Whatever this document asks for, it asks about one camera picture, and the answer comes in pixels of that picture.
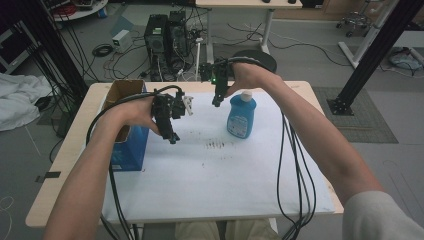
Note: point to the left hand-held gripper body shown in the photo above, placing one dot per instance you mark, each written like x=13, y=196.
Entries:
x=166, y=105

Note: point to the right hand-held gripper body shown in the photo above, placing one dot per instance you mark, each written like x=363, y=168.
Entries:
x=218, y=71

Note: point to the blue bottle with white cap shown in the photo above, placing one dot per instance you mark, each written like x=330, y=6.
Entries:
x=241, y=115

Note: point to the blue cardboard box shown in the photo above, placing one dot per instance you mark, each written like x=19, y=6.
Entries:
x=131, y=151

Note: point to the person's right hand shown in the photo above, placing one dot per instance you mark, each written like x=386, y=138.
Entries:
x=250, y=76

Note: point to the person's left hand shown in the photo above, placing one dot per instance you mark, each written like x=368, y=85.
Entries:
x=135, y=111

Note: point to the black round stool seat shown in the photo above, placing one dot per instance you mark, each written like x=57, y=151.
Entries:
x=263, y=59

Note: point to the black computer tower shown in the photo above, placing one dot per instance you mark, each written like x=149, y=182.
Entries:
x=178, y=36
x=156, y=35

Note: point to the white paper sheet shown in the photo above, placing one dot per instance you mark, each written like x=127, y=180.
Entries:
x=213, y=180

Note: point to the white-legged wooden desk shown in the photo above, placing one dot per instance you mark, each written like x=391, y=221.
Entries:
x=248, y=3

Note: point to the small white box device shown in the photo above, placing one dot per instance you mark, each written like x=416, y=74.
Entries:
x=121, y=40

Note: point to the light wooden table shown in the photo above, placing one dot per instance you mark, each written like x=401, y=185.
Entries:
x=71, y=156

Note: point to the person's legs in beige trousers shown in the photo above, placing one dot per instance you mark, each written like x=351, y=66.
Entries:
x=203, y=230

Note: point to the round white table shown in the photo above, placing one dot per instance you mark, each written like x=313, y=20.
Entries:
x=83, y=11

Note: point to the black tape strip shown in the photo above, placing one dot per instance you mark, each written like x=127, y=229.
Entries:
x=48, y=176

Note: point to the office chair wheel base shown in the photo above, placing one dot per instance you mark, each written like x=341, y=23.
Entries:
x=355, y=23

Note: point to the white crumpled cloth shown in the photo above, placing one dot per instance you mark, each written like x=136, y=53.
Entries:
x=18, y=100

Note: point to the white metal stand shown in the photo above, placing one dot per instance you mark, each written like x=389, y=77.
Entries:
x=366, y=36

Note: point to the grey floor mat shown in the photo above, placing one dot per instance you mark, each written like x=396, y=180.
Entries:
x=370, y=123

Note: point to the black metal frame post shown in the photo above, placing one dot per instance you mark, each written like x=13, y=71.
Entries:
x=380, y=50
x=55, y=46

